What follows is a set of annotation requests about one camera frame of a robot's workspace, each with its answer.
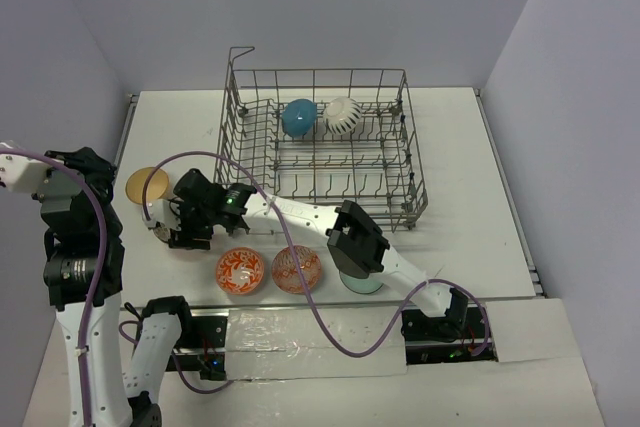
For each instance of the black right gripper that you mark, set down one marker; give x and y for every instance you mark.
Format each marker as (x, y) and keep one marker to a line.
(184, 237)

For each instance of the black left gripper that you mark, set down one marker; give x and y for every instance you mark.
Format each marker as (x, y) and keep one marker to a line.
(83, 162)

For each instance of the white bowl orange rim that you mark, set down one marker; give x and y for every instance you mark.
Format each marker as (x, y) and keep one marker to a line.
(342, 115)

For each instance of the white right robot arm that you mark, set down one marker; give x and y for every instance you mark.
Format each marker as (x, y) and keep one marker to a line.
(354, 240)

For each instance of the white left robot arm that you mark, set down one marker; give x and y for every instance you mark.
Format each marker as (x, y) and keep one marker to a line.
(83, 274)

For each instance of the orange floral pattern bowl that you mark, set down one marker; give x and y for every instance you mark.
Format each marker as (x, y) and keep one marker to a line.
(240, 271)

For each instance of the tan bowl on table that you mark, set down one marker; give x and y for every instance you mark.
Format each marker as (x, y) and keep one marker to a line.
(156, 186)

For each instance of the orange geometric pattern bowl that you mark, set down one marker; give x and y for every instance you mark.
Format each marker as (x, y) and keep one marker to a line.
(288, 277)

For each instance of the white taped sheet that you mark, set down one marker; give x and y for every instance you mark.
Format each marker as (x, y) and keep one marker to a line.
(288, 344)

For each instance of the pale green bowl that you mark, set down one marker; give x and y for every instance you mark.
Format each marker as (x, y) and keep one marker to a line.
(361, 286)

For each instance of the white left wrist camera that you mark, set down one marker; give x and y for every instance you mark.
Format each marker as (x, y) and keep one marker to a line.
(20, 174)

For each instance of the grey wire dish rack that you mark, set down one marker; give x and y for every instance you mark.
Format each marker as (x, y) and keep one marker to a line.
(376, 164)

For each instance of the black mounting rail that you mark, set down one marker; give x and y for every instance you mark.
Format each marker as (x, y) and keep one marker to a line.
(201, 351)

